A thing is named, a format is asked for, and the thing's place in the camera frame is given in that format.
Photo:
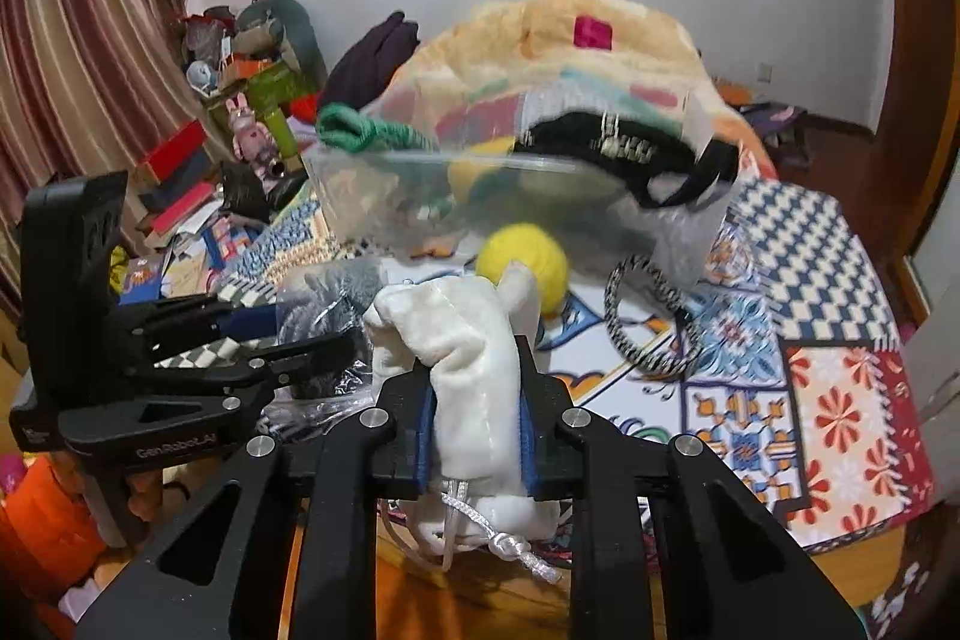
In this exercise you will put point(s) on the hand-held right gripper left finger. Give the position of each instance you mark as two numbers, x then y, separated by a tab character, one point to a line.
426	437

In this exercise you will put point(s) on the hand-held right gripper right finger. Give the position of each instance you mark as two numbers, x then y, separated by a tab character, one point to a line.
528	441

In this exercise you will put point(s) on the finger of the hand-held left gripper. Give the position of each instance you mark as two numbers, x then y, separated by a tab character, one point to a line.
300	361
187	316

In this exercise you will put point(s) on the crinkled clear plastic bag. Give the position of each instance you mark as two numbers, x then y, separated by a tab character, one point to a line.
322	302

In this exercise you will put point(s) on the clear zip plastic bag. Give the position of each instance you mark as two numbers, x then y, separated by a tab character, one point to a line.
525	212

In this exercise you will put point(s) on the person's left hand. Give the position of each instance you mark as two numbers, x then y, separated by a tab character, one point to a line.
146	497

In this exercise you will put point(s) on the red flat box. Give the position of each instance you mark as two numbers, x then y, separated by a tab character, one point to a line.
176	151

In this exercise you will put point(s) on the yellow felt ball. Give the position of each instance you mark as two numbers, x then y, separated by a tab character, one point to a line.
517	257

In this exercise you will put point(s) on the pink bunny toy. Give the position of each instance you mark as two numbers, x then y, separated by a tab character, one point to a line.
247	134

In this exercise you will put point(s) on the green knit headband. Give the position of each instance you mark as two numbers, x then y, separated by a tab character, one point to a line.
352	129

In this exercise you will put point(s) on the striped brown curtain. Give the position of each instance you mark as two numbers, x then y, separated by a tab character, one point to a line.
67	70

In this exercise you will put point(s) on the green cardboard box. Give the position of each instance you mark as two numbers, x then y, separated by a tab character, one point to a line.
279	93

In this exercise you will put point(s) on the dark purple garment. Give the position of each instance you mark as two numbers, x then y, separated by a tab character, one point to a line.
371	59

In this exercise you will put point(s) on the patterned patchwork bedsheet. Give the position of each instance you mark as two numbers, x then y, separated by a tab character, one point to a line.
825	347

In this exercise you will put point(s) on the black headband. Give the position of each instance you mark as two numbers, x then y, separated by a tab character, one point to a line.
592	134

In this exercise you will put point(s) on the orange plush blanket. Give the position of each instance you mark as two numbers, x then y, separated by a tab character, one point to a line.
487	40

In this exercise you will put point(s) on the wooden door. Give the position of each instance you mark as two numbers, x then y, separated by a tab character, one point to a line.
922	85

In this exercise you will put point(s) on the white wall socket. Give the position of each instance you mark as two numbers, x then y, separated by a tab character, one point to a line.
764	73

